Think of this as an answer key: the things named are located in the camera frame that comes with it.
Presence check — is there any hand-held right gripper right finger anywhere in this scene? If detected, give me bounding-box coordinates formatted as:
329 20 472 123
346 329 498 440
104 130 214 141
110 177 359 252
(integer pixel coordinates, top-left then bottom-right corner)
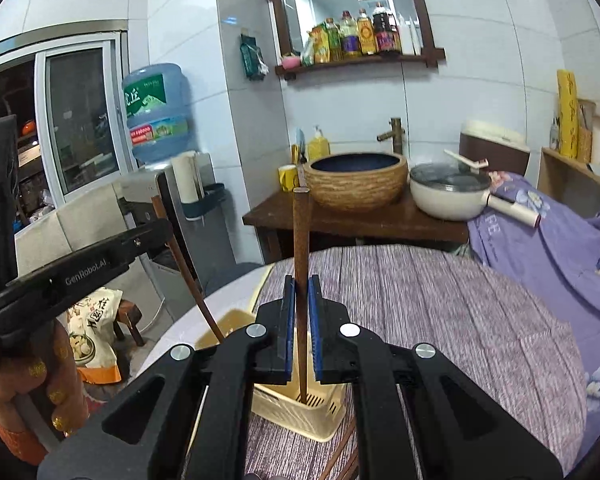
307 274 563 480

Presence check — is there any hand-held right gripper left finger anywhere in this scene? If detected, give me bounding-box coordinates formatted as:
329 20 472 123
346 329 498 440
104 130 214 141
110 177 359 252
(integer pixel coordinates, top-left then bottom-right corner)
37 274 297 480

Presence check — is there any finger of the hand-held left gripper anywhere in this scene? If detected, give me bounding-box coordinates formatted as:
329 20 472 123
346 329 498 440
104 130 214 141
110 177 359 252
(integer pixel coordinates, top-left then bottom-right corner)
127 219 174 262
118 195 160 228

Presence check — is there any yellow plastic utensil basket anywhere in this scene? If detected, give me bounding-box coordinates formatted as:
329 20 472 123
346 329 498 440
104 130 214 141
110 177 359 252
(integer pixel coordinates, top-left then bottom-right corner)
195 307 348 443

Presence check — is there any person's left forearm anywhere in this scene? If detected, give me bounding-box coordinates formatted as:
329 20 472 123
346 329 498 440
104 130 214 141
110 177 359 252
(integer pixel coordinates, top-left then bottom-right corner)
0 400 48 467

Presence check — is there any person's left hand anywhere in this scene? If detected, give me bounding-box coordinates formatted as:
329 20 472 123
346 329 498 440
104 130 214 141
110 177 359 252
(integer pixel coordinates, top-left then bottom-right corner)
0 317 90 438

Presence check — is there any silver water dispenser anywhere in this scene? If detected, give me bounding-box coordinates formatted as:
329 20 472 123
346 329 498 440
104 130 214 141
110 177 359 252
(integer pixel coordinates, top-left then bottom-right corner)
130 151 231 293

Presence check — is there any white paper roll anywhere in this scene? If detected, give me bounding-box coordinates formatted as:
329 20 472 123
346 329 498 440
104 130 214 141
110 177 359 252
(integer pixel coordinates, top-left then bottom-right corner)
171 152 206 203

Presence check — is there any grey blue cup holder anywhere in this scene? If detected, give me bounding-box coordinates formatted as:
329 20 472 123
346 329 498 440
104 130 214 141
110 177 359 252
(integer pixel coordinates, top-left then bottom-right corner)
182 183 227 222

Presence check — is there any printed snack bag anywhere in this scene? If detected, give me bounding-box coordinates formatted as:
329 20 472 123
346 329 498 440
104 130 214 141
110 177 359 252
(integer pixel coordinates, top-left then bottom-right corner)
62 287 123 386

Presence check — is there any dark wooden stool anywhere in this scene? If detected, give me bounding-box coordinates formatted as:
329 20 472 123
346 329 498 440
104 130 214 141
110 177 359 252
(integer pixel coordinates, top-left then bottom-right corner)
112 299 146 347

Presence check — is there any blue water jug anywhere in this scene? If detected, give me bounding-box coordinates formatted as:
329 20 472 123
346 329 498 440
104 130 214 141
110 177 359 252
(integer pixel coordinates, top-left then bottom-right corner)
121 63 191 163

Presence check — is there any aluminium sliding window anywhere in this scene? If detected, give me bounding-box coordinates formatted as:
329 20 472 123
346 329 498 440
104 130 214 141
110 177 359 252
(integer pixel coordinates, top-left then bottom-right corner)
0 20 131 226

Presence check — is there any dark wooden vanity table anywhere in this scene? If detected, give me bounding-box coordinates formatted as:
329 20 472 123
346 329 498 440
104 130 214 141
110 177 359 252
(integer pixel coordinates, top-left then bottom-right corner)
242 191 471 263

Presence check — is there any purple striped tablecloth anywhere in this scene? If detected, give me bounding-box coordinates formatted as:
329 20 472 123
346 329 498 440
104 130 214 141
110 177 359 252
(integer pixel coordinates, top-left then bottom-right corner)
245 244 588 480

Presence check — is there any woven pattern basin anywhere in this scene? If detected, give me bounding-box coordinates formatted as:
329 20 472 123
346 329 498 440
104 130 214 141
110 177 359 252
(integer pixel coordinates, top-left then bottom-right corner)
304 151 410 211

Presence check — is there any yellow mug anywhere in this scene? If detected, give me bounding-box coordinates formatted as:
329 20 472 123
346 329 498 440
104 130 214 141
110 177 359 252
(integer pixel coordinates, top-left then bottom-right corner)
278 164 301 192

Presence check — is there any yellow soap dispenser bottle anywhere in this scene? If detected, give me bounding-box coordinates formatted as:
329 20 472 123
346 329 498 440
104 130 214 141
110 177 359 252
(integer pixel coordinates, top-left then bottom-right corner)
307 125 331 161

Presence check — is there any white pot with glass lid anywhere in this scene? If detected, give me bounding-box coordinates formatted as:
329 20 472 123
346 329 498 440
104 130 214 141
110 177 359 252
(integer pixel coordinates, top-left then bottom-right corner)
409 162 542 228

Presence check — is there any green hanging packet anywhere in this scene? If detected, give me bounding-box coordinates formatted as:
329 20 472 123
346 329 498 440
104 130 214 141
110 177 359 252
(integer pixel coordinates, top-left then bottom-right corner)
239 34 270 81

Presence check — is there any bronze faucet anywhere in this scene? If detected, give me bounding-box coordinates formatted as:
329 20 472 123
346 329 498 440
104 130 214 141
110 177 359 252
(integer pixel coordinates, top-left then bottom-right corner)
376 117 406 153

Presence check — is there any wooden framed mirror shelf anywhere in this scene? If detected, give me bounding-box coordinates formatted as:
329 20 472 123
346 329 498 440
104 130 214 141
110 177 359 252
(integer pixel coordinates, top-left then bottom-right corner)
264 0 447 81

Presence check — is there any yellow green seasoning packet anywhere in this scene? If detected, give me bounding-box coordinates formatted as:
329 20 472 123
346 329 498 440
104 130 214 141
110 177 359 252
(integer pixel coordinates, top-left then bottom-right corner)
307 27 331 66

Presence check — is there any purple floral blanket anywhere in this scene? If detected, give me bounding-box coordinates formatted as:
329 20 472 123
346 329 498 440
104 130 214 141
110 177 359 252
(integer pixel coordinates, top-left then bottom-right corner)
467 170 600 461

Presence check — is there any brown white rice cooker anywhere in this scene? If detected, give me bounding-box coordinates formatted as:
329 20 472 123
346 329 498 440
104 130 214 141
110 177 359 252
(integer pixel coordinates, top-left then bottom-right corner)
459 120 531 176

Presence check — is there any green bottle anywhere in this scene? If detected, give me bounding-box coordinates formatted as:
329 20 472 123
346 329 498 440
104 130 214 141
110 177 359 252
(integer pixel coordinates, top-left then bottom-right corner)
325 18 342 63

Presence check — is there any yellow cooking oil bottle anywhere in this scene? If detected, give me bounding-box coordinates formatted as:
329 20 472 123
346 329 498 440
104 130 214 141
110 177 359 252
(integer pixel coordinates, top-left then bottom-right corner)
339 11 363 58

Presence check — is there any orange label sauce bottle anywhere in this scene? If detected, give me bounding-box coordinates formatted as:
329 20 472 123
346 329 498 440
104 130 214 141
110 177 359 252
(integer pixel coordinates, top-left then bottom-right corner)
356 9 377 56

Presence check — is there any light wooden shelf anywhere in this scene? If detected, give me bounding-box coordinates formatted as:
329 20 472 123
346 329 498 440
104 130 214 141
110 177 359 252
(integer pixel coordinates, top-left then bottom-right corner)
537 146 600 211

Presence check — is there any dark soy sauce bottle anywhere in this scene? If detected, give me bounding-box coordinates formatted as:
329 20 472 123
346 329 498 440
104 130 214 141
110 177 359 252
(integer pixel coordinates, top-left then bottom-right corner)
371 2 402 54

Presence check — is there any white plastic bottle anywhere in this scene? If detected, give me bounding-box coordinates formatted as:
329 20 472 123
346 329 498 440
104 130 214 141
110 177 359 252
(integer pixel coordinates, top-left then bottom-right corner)
399 14 423 56

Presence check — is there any wicker holder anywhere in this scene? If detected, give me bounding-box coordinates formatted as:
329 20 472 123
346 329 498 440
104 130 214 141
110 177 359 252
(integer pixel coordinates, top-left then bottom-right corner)
577 100 597 163

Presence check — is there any yellow patterned roll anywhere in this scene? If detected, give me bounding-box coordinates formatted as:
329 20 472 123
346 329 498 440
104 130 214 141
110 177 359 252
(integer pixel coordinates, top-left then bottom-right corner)
556 70 579 157

